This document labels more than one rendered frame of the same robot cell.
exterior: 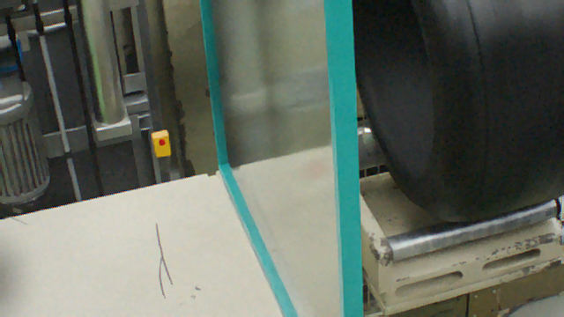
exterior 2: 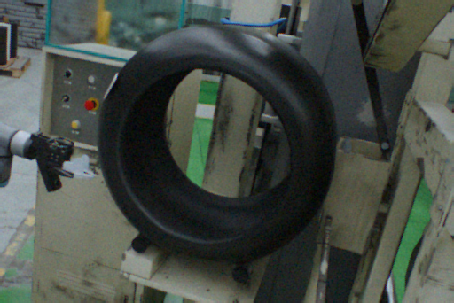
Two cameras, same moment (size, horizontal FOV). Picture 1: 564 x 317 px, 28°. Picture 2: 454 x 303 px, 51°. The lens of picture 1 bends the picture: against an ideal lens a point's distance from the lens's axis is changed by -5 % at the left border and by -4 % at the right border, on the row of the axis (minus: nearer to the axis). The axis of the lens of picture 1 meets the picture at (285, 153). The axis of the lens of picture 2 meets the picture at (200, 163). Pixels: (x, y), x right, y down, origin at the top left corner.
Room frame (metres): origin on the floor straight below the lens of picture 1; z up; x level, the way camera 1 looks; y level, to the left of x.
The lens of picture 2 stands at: (2.24, -1.43, 1.54)
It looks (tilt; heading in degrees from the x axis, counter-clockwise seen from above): 19 degrees down; 118
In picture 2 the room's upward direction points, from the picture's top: 9 degrees clockwise
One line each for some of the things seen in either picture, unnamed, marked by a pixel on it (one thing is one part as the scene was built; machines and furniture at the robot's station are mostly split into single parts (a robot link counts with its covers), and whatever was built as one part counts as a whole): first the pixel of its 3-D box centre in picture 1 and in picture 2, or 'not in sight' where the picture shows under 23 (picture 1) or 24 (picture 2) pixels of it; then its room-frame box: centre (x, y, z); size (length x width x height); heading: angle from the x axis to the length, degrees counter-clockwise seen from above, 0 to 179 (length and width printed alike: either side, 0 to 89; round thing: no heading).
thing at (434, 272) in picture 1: (468, 255); (160, 238); (1.56, -0.31, 0.83); 0.36 x 0.09 x 0.06; 104
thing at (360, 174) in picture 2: not in sight; (350, 193); (2.01, 0.03, 1.05); 0.20 x 0.15 x 0.30; 104
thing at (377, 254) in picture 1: (350, 206); not in sight; (1.65, -0.11, 0.90); 0.40 x 0.03 x 0.10; 14
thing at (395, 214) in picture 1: (439, 227); (201, 262); (1.70, -0.28, 0.80); 0.37 x 0.36 x 0.02; 14
